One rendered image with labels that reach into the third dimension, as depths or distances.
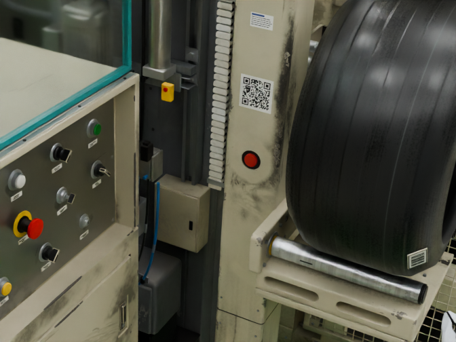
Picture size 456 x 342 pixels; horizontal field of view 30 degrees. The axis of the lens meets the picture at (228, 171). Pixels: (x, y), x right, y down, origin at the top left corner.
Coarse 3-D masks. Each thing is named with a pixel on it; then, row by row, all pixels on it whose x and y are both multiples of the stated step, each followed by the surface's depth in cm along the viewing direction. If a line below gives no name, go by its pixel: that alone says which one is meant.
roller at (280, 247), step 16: (272, 240) 185; (288, 240) 185; (288, 256) 183; (304, 256) 182; (320, 256) 181; (336, 256) 180; (336, 272) 179; (352, 272) 178; (368, 272) 177; (384, 272) 176; (384, 288) 176; (400, 288) 174; (416, 288) 173
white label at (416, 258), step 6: (414, 252) 159; (420, 252) 159; (426, 252) 160; (408, 258) 160; (414, 258) 160; (420, 258) 161; (426, 258) 162; (408, 264) 162; (414, 264) 163; (420, 264) 163
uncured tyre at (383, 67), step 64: (384, 0) 160; (448, 0) 160; (320, 64) 156; (384, 64) 151; (448, 64) 148; (320, 128) 153; (384, 128) 149; (448, 128) 148; (320, 192) 157; (384, 192) 151; (448, 192) 155; (384, 256) 161
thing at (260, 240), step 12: (276, 216) 188; (288, 216) 193; (264, 228) 184; (276, 228) 187; (288, 228) 195; (252, 240) 181; (264, 240) 182; (252, 252) 183; (264, 252) 184; (252, 264) 184; (264, 264) 185
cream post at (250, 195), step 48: (240, 0) 171; (288, 0) 166; (240, 48) 176; (288, 48) 171; (288, 96) 178; (240, 144) 186; (288, 144) 187; (240, 192) 192; (240, 240) 198; (240, 288) 204; (240, 336) 211
